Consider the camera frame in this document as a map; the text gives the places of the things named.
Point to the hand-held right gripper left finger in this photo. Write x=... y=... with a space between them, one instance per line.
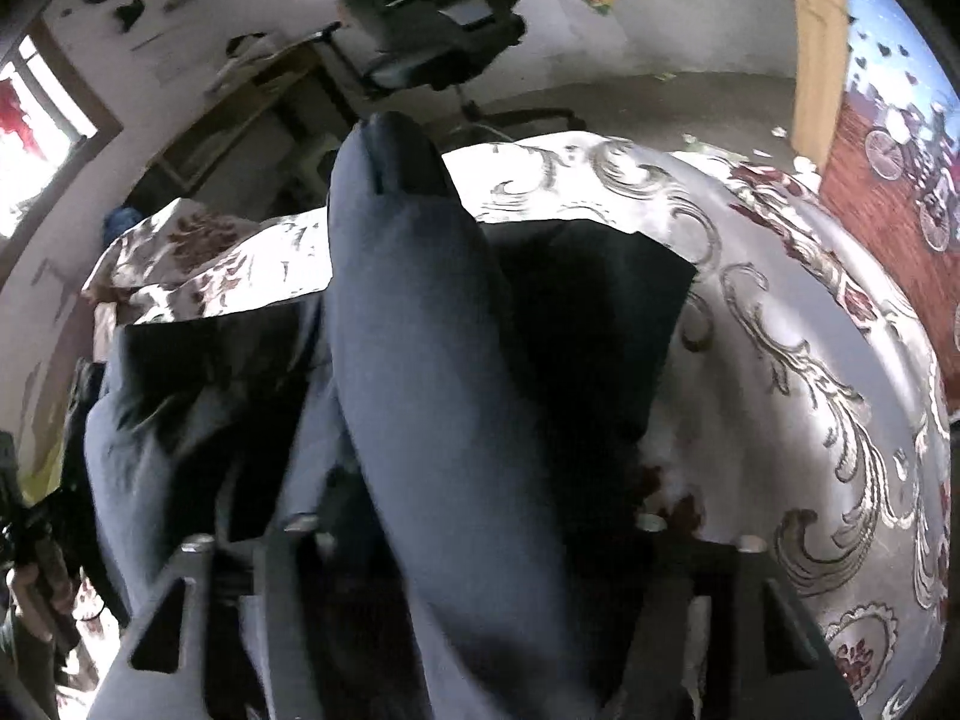
x=289 y=577

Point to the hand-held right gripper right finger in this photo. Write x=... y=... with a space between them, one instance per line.
x=675 y=577

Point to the dark blue large garment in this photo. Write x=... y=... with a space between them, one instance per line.
x=420 y=360

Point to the person's left hand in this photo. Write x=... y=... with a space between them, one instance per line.
x=41 y=600

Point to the floral patterned bed blanket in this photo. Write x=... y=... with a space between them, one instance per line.
x=787 y=330

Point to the blue cloth bundle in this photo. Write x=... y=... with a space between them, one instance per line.
x=124 y=223

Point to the wooden framed window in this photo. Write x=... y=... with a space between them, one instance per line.
x=37 y=135

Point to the wooden desk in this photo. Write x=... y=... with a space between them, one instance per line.
x=247 y=90

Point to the white bags on desk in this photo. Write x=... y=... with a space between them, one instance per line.
x=244 y=52

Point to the light wooden board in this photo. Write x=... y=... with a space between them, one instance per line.
x=817 y=52

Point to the black office chair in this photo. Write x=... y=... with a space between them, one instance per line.
x=420 y=15

